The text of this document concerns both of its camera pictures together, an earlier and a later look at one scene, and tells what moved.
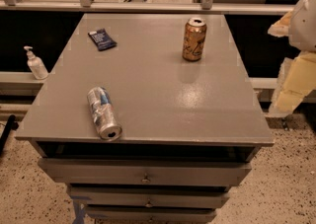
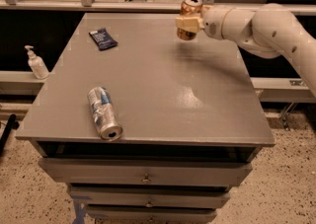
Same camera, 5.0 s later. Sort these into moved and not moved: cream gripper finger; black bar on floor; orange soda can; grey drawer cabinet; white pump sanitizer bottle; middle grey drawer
Moved: orange soda can; cream gripper finger
Not moved: grey drawer cabinet; white pump sanitizer bottle; middle grey drawer; black bar on floor
